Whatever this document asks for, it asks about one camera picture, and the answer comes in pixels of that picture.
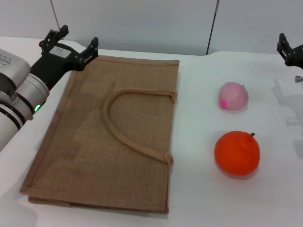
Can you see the brown jute handbag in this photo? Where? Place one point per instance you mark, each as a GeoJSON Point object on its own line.
{"type": "Point", "coordinates": [94, 142]}

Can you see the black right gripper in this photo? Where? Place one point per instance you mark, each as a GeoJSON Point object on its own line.
{"type": "Point", "coordinates": [297, 58]}

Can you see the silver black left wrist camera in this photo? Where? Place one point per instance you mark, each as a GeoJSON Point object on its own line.
{"type": "Point", "coordinates": [11, 63]}

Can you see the pink peach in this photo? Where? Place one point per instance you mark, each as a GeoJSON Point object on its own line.
{"type": "Point", "coordinates": [233, 97]}

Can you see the orange fruit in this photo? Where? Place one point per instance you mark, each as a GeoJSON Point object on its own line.
{"type": "Point", "coordinates": [236, 156]}

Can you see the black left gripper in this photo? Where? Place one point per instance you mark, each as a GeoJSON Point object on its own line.
{"type": "Point", "coordinates": [56, 63]}

